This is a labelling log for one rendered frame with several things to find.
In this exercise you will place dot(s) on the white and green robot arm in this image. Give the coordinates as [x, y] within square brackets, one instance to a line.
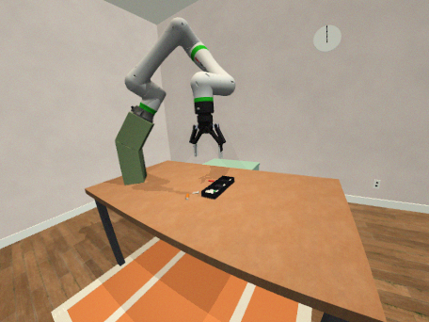
[212, 81]

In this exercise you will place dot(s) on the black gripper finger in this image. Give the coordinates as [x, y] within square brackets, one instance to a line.
[219, 139]
[195, 138]

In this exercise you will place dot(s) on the black rack of bins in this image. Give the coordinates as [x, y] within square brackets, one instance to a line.
[220, 185]

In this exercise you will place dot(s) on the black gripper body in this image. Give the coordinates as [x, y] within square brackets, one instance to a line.
[208, 121]

